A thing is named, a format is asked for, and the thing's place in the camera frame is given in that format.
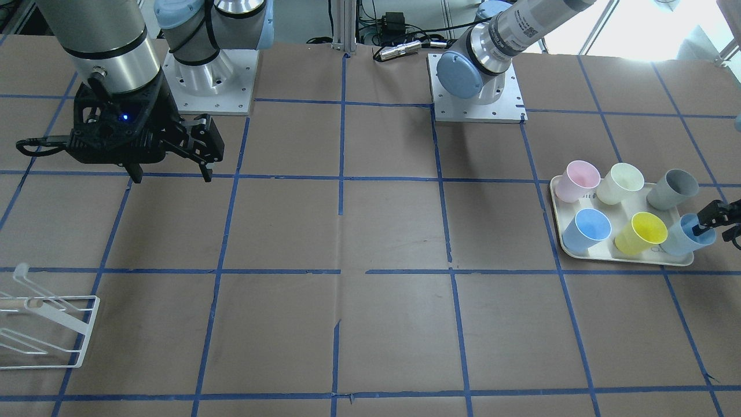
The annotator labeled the pink cup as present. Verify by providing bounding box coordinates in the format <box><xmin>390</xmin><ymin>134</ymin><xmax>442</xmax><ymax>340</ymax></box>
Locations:
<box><xmin>554</xmin><ymin>159</ymin><xmax>601</xmax><ymax>203</ymax></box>

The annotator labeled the blue cup on tray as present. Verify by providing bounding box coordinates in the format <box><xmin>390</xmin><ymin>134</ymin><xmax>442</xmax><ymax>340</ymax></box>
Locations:
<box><xmin>562</xmin><ymin>208</ymin><xmax>613</xmax><ymax>253</ymax></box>

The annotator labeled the white wire cup rack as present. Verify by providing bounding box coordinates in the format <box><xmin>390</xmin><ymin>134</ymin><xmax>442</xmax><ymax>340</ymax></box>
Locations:
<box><xmin>1</xmin><ymin>263</ymin><xmax>101</xmax><ymax>371</ymax></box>

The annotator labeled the grey cup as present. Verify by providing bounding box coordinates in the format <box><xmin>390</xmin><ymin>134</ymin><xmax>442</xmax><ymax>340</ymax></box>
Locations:
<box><xmin>646</xmin><ymin>169</ymin><xmax>699</xmax><ymax>211</ymax></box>

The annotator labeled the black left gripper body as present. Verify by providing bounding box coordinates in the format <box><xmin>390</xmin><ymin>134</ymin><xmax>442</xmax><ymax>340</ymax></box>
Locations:
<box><xmin>712</xmin><ymin>200</ymin><xmax>740</xmax><ymax>250</ymax></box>

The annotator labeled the light blue cup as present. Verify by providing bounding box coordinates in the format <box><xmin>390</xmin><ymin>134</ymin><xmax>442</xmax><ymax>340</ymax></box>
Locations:
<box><xmin>660</xmin><ymin>213</ymin><xmax>717</xmax><ymax>257</ymax></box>

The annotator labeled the cream plastic tray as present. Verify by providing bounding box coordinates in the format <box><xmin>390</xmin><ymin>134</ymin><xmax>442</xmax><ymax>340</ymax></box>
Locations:
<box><xmin>549</xmin><ymin>175</ymin><xmax>695</xmax><ymax>267</ymax></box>

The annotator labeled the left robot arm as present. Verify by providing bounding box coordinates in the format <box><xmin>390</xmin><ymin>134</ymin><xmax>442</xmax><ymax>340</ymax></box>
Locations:
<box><xmin>434</xmin><ymin>1</ymin><xmax>595</xmax><ymax>101</ymax></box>

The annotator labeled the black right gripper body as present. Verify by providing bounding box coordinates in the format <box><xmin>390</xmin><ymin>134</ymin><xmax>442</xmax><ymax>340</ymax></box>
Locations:
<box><xmin>64</xmin><ymin>74</ymin><xmax>225</xmax><ymax>166</ymax></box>

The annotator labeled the black power adapter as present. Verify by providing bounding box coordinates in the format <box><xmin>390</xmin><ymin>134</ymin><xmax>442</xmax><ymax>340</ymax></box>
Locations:
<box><xmin>380</xmin><ymin>12</ymin><xmax>406</xmax><ymax>34</ymax></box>

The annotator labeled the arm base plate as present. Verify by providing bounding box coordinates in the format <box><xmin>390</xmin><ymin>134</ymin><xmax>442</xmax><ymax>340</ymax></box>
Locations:
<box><xmin>428</xmin><ymin>53</ymin><xmax>527</xmax><ymax>123</ymax></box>
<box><xmin>162</xmin><ymin>49</ymin><xmax>260</xmax><ymax>116</ymax></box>

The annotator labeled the yellow cup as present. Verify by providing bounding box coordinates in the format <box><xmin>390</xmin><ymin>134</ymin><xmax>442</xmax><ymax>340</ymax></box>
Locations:
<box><xmin>614</xmin><ymin>211</ymin><xmax>669</xmax><ymax>256</ymax></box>

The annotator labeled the cream white cup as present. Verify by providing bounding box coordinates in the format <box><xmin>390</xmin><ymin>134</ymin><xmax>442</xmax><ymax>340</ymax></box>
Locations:
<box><xmin>596</xmin><ymin>163</ymin><xmax>645</xmax><ymax>206</ymax></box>

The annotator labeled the silver cylindrical connector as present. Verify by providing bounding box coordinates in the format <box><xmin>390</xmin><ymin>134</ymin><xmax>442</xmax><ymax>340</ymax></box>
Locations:
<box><xmin>372</xmin><ymin>40</ymin><xmax>448</xmax><ymax>63</ymax></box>

